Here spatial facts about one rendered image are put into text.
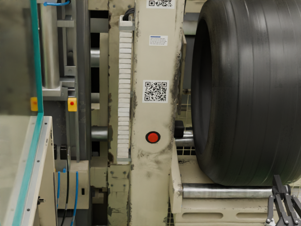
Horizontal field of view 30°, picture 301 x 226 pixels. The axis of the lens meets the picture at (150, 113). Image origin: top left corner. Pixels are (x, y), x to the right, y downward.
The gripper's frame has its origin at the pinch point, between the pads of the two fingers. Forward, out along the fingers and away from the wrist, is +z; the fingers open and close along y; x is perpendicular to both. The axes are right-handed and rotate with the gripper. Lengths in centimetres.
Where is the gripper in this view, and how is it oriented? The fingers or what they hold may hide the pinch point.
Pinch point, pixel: (278, 187)
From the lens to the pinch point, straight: 160.6
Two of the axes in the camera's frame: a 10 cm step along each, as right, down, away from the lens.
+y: -10.0, 0.0, -0.6
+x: -0.4, 7.8, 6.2
